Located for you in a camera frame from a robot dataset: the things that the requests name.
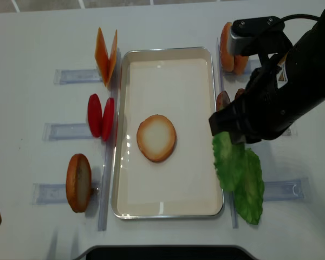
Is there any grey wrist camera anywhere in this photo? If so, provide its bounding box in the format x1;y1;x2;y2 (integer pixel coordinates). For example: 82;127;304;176
227;16;285;56

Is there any standing bread slice left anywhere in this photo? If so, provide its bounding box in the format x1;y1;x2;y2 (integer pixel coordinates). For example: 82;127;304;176
66;153;92;213

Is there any silver metal tray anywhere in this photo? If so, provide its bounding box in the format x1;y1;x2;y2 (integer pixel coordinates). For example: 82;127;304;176
111;47;223;219

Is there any bread slice on tray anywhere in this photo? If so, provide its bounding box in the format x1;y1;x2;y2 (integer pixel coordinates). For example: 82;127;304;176
136;114;177;163

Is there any green lettuce leaf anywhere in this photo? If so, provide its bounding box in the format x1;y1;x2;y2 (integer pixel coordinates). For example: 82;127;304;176
234;148;265;225
211;131;247;192

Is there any red tomato slice back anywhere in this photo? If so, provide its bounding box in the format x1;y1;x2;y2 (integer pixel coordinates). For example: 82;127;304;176
87;94;102;138

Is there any red tomato slice front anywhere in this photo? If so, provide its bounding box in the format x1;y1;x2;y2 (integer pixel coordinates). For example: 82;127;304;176
101;97;114;142

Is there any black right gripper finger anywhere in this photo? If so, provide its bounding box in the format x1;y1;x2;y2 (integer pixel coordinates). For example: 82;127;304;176
209;104;246;144

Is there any orange cheese slice back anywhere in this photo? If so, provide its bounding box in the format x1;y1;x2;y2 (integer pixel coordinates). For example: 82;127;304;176
95;28;109;87

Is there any bread slice right front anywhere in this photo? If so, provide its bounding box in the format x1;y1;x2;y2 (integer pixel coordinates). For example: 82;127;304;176
233;55;249;75

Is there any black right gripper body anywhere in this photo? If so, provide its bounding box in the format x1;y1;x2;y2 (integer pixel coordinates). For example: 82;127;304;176
227;53;296;144

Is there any clear acrylic rack right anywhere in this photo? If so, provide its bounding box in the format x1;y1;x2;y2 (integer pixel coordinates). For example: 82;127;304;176
216;37;306;229

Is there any red tomato slice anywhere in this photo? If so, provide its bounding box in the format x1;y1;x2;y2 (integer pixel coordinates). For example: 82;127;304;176
87;94;102;138
101;97;114;142

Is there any clear acrylic rack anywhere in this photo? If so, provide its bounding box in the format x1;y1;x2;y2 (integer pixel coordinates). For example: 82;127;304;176
216;37;306;229
32;49;122;231

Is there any bread slice right back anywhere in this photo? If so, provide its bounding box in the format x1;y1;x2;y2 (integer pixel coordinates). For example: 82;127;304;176
220;22;234;72

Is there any green lettuce leaf standing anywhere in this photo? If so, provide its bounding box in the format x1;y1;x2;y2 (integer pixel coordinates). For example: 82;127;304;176
234;148;265;225

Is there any brown meat patty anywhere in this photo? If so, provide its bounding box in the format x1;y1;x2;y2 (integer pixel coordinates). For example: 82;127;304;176
216;91;231;111

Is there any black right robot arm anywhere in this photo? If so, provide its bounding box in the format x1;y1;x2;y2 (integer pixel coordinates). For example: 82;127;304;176
209;9;325;144

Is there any orange cheese slice front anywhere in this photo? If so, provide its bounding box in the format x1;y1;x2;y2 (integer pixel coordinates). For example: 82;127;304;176
107;31;118;87

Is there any black cable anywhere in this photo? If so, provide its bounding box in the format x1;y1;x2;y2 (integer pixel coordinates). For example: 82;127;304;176
280;14;322;22

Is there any clear acrylic rack left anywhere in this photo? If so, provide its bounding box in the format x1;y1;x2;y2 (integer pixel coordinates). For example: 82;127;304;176
32;49;122;231

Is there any orange cheese slice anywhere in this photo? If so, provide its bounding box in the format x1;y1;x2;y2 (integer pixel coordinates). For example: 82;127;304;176
95;28;109;87
107;31;118;87

